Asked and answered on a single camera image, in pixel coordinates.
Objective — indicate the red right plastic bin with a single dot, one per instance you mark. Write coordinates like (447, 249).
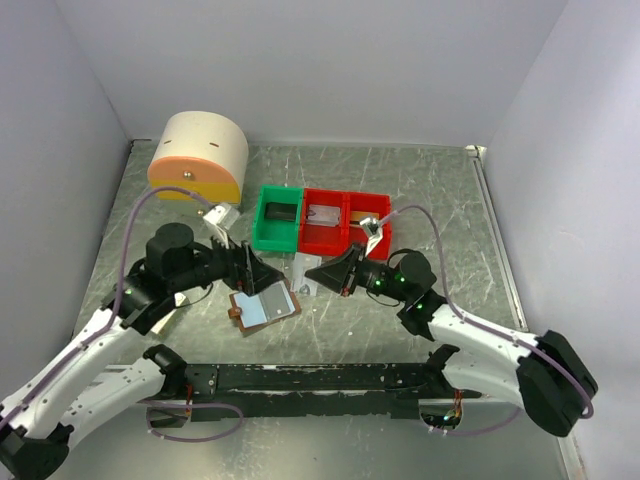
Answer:
(379, 206)

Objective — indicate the gold card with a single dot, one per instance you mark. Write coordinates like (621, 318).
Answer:
(357, 216)

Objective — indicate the brown leather card holder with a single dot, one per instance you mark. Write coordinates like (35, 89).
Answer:
(254, 313)

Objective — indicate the red middle plastic bin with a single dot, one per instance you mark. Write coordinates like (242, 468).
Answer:
(317, 240)

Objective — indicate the black VIP card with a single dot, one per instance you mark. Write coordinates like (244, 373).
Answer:
(277, 211)

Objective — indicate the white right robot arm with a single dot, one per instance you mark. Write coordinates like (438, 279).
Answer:
(541, 374)

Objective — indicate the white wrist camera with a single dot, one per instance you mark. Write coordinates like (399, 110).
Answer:
(374, 232)
(219, 220)

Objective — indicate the green plastic bin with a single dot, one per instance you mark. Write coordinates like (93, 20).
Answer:
(277, 236)

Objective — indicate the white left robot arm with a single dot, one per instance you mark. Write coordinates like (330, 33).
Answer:
(40, 421)

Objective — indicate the silver white card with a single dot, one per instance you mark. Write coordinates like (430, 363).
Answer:
(323, 215)

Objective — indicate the red plastic bin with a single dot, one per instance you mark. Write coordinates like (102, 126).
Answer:
(317, 240)
(379, 206)

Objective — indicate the white cardboard box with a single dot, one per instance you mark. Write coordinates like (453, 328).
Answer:
(180, 301)

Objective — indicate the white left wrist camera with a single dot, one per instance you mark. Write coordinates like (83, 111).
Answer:
(219, 220)

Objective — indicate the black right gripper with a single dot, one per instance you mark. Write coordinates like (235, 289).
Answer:
(339, 274)

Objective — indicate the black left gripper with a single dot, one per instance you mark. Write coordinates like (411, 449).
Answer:
(244, 269)

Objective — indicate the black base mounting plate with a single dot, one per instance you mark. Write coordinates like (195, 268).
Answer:
(398, 390)

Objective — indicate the round mini drawer cabinet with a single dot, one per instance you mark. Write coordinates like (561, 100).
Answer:
(203, 152)

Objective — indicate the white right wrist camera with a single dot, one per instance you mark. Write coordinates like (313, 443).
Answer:
(374, 232)

